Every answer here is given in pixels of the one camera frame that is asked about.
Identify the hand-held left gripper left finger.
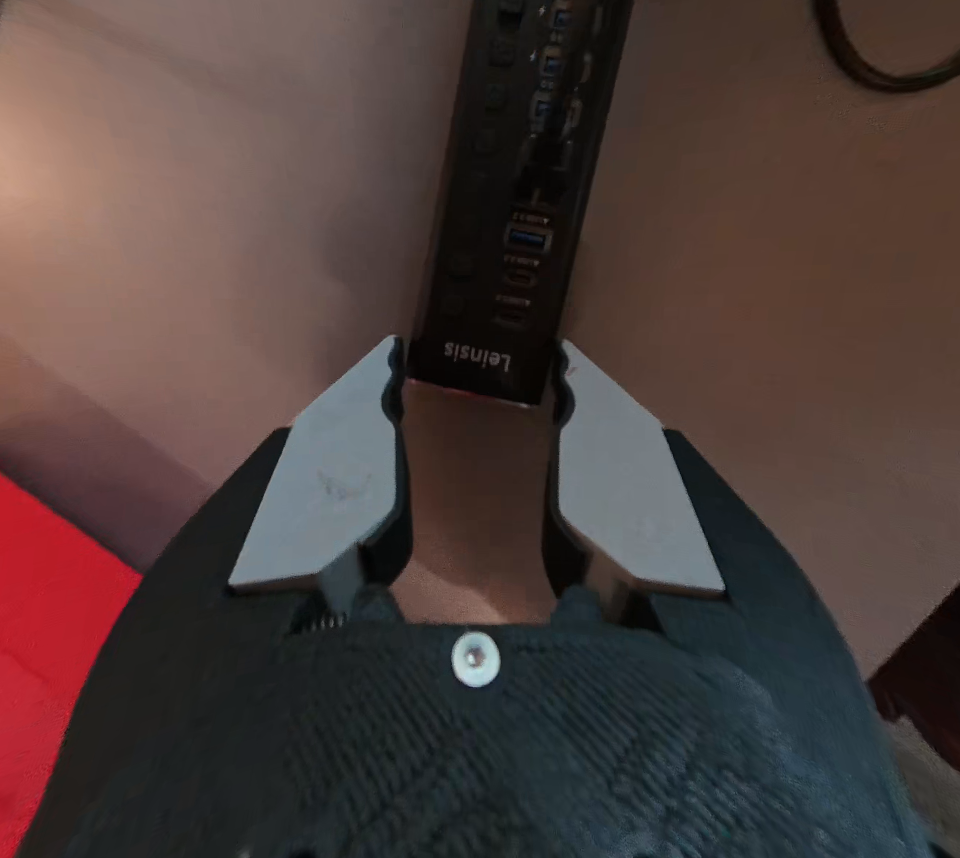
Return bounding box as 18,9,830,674
227,335,415,597

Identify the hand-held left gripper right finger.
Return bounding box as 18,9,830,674
541,339,729,621

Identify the black usb hub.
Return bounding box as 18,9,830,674
408,0,661,408

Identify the red plastic bin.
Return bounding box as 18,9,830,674
0,472,144,858

